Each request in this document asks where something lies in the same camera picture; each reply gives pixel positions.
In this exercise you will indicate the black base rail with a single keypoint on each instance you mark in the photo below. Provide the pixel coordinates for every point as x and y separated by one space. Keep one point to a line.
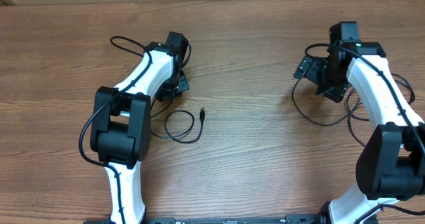
288 219

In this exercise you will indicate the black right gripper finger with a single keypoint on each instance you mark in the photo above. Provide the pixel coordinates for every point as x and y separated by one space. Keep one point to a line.
303 69
334 93

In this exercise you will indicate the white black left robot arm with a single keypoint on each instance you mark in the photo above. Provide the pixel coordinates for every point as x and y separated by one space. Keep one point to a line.
120 127

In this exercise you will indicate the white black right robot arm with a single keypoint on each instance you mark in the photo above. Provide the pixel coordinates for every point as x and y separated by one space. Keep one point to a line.
391 166

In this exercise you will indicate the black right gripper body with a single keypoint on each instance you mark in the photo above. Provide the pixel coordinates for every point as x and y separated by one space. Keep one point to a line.
330 76

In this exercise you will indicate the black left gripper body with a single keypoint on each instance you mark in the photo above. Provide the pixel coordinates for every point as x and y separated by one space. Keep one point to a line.
178 82

